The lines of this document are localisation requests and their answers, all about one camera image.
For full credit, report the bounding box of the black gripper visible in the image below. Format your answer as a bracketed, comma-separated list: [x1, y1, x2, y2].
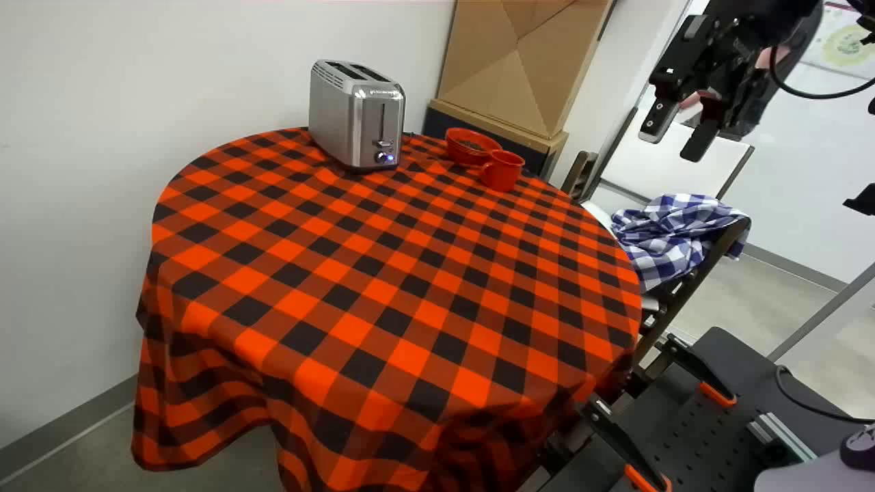
[639, 0, 823, 162]

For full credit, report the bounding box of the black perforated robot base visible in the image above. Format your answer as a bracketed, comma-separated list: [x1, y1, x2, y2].
[537, 328, 875, 492]

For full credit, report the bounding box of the silver two-slot toaster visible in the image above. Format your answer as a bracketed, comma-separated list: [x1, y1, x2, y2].
[308, 60, 405, 169]

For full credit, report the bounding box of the blue white checkered cloth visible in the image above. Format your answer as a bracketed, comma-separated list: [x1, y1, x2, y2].
[608, 195, 745, 294]

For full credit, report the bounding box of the brown cardboard box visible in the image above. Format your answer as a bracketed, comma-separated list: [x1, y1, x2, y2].
[424, 0, 615, 179]

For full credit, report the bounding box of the red mug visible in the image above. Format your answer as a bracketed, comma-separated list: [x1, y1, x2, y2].
[474, 150, 524, 193]

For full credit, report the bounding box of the red bowl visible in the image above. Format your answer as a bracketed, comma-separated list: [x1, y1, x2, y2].
[444, 126, 500, 169]

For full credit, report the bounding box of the orange black checkered tablecloth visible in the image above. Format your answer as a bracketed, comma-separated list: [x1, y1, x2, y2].
[131, 128, 641, 492]

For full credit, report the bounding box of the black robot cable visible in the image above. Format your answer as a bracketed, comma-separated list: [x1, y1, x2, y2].
[766, 39, 875, 104]

